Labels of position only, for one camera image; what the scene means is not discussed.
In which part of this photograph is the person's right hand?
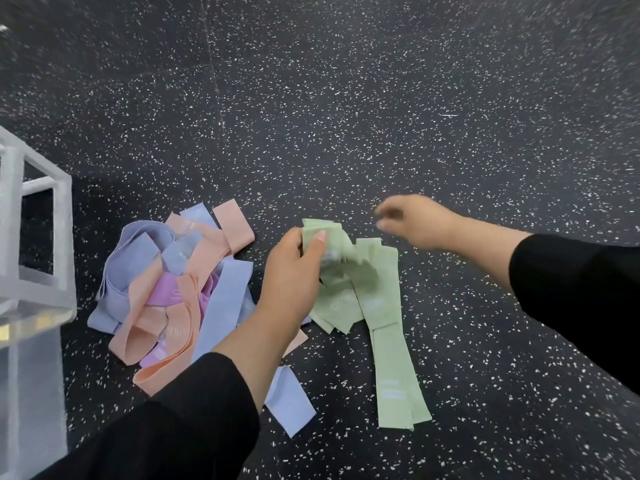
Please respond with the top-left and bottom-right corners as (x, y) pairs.
(375, 195), (467, 252)

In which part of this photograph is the person's left hand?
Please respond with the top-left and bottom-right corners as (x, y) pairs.
(254, 227), (328, 324)

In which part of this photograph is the person's left forearm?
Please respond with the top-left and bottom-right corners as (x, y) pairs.
(30, 309), (307, 480)

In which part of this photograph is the person's right forearm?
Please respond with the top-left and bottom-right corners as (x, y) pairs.
(457, 215), (640, 396)

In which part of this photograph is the short green elastic band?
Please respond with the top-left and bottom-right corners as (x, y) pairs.
(308, 267), (368, 336)

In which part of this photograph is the short peach elastic band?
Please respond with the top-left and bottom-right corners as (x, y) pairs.
(165, 199), (256, 275)

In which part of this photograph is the long light blue elastic band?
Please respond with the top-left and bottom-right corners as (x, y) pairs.
(190, 257), (317, 439)

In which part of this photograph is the short light blue elastic band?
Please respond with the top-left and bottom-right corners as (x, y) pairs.
(161, 202), (222, 275)

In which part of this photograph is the long green elastic band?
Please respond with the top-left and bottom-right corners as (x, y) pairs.
(356, 238), (434, 432)

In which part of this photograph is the purple elastic band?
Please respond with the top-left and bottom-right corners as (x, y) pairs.
(140, 272), (221, 369)

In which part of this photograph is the grey-blue elastic band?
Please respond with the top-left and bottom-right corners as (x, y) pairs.
(87, 220), (176, 335)

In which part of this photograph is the long peach elastic band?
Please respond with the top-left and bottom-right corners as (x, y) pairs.
(107, 255), (203, 397)

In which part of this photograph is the white metal frame rack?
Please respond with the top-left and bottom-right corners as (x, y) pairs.
(0, 126), (79, 480)

